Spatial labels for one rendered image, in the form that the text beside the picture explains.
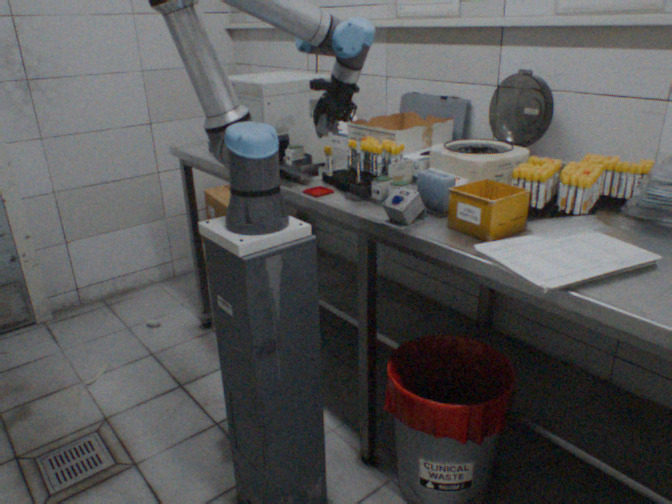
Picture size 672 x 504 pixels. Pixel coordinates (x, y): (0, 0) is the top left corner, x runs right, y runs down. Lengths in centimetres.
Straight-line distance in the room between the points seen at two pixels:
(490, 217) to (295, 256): 45
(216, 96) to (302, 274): 46
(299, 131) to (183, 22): 69
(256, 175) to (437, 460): 91
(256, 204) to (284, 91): 67
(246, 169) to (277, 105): 62
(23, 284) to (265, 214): 193
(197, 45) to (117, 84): 169
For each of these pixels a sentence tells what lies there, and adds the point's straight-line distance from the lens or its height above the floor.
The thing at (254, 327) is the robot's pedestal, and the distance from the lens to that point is 129.
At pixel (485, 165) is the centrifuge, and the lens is 155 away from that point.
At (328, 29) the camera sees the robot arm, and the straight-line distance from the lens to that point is 128.
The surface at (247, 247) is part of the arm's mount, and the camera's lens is 121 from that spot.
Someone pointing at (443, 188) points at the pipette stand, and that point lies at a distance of 140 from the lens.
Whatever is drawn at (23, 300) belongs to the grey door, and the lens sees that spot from 303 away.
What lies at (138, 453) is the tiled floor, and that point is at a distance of 210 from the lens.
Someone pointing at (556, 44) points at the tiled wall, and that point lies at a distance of 182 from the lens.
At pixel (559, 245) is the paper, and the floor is 89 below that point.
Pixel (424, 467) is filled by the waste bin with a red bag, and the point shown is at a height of 20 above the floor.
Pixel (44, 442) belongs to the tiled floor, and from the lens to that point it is 229.
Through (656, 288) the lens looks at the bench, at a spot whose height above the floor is 87.
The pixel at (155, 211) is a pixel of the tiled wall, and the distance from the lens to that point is 314.
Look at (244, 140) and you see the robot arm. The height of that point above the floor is 111.
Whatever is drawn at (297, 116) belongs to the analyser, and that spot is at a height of 105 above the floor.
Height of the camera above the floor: 135
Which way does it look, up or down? 23 degrees down
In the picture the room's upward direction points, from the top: 2 degrees counter-clockwise
